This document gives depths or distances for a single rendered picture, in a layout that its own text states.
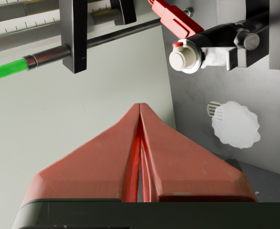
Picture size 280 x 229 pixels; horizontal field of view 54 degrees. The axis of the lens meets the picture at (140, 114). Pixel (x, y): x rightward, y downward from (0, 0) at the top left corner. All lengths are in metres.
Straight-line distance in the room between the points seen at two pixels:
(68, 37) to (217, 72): 0.30
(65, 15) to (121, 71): 0.21
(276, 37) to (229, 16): 0.06
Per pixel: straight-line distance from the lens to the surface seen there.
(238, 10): 0.34
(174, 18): 0.26
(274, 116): 0.54
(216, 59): 0.22
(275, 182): 0.58
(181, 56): 0.22
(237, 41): 0.26
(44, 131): 0.48
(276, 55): 0.33
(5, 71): 0.35
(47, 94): 0.47
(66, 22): 0.37
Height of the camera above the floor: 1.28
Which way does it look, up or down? 35 degrees down
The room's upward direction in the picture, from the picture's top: 120 degrees counter-clockwise
